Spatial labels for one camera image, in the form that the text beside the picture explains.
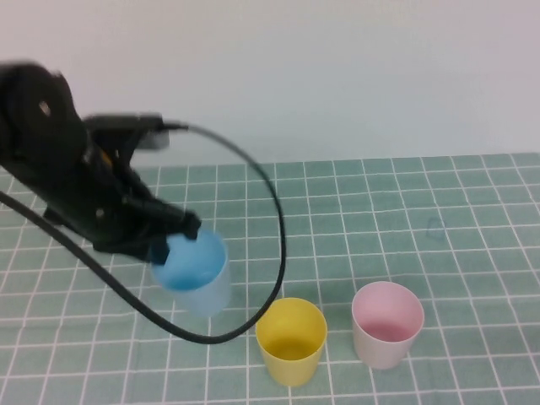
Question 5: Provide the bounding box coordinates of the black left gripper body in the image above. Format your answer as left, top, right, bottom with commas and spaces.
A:
43, 126, 168, 261

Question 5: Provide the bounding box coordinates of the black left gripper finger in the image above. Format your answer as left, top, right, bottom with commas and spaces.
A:
124, 197, 202, 241
149, 235, 170, 267

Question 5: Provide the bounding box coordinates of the light blue plastic cup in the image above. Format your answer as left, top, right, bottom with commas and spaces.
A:
149, 229, 232, 318

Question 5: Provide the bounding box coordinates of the pink plastic cup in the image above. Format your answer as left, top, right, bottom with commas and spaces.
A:
351, 281, 425, 370

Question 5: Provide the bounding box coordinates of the yellow plastic cup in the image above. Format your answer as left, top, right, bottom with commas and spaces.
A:
255, 297, 328, 387

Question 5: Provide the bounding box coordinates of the green checked tablecloth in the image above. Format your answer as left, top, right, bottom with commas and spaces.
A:
0, 152, 540, 405

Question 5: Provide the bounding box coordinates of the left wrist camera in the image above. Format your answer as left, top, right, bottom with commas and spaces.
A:
84, 111, 189, 151

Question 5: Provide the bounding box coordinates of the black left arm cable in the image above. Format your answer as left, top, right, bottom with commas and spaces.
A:
0, 121, 289, 345

